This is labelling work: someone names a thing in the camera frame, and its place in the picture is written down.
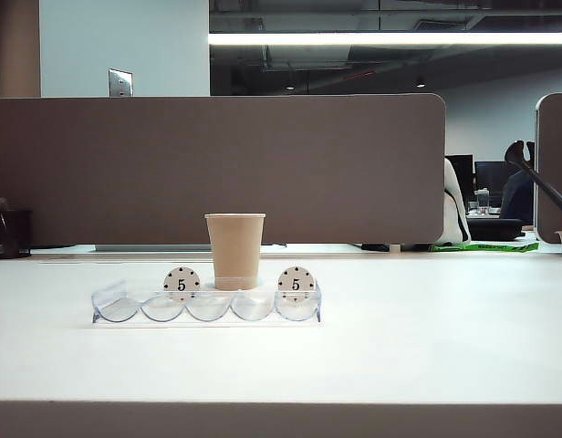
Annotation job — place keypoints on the brown paper cup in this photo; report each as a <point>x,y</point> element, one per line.
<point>235,246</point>

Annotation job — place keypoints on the clear drink bottle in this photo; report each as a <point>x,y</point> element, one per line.
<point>482,201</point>

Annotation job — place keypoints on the wide black monitor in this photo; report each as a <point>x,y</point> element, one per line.
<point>490,175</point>

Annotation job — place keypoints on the narrow brown desk partition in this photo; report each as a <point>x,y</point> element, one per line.
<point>557,150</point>

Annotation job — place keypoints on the clear plastic chip tray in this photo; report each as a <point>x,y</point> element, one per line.
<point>117,311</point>

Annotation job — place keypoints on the metal wall switch plate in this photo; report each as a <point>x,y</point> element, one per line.
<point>120,83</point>

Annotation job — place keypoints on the tall black monitor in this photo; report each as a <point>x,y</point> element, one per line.
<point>464,173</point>

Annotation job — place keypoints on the black diagonal pole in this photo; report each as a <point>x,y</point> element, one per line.
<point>549,187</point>

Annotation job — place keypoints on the seated person in blue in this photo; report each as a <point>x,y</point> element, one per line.
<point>517,196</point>

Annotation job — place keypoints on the white office chair back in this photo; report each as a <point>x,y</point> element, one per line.
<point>453,214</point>

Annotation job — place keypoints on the long ceiling light strip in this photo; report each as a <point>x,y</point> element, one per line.
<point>285,38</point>

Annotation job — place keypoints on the white poker chip 5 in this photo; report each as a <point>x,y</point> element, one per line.
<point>173,277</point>
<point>288,277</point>

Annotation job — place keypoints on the small white cup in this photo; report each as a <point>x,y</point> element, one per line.
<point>395,247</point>

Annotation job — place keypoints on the brown front edge panel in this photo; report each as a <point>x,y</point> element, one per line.
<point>281,420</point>

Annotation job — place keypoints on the wide brown desk partition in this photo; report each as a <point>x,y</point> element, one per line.
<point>171,159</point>

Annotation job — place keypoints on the green tape strip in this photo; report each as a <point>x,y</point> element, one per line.
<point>491,247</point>

